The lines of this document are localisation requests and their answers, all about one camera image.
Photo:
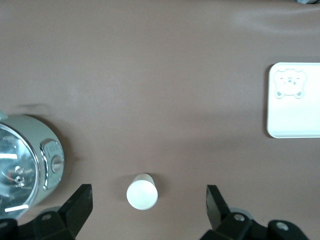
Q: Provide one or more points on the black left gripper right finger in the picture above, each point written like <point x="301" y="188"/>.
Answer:
<point x="216" y="210"/>

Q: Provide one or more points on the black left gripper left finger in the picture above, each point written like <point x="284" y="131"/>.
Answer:
<point x="75" y="212"/>

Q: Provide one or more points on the white plastic cup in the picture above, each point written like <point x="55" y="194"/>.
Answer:
<point x="142" y="193"/>

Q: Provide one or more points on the glass pot lid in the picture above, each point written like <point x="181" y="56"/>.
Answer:
<point x="15" y="170"/>

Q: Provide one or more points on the green cooking pot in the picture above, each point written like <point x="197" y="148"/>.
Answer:
<point x="42" y="135"/>

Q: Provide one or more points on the cream tray with bear print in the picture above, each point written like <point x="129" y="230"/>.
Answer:
<point x="292" y="115"/>

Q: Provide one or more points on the metal table edge clamp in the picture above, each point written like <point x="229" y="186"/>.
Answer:
<point x="307" y="1"/>

